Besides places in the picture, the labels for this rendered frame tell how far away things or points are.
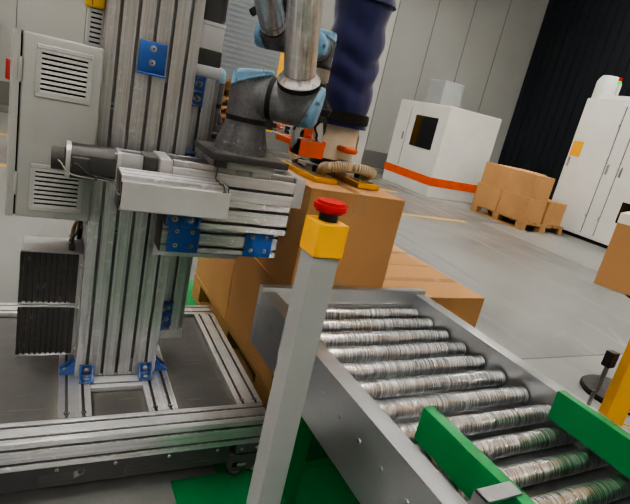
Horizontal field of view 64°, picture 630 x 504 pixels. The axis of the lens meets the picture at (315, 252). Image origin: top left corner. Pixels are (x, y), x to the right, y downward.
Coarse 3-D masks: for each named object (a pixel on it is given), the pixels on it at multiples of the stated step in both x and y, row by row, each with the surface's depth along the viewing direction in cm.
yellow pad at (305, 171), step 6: (288, 162) 206; (294, 162) 206; (288, 168) 202; (294, 168) 197; (300, 168) 196; (306, 168) 196; (312, 168) 191; (300, 174) 192; (306, 174) 187; (312, 174) 186; (312, 180) 183; (318, 180) 183; (324, 180) 184; (330, 180) 185; (336, 180) 186
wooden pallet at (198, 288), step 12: (204, 288) 273; (204, 300) 284; (216, 312) 275; (228, 336) 238; (240, 348) 221; (240, 360) 233; (252, 372) 225; (252, 384) 216; (264, 384) 196; (264, 396) 196
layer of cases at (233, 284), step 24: (216, 264) 258; (240, 264) 227; (408, 264) 256; (216, 288) 256; (240, 288) 226; (432, 288) 226; (456, 288) 234; (240, 312) 224; (456, 312) 224; (240, 336) 222
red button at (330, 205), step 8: (320, 200) 97; (328, 200) 99; (336, 200) 101; (320, 208) 97; (328, 208) 96; (336, 208) 96; (344, 208) 97; (320, 216) 99; (328, 216) 98; (336, 216) 99
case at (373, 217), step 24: (312, 192) 171; (336, 192) 175; (360, 192) 183; (384, 192) 197; (360, 216) 182; (384, 216) 187; (288, 240) 184; (360, 240) 186; (384, 240) 191; (264, 264) 203; (288, 264) 183; (360, 264) 190; (384, 264) 195
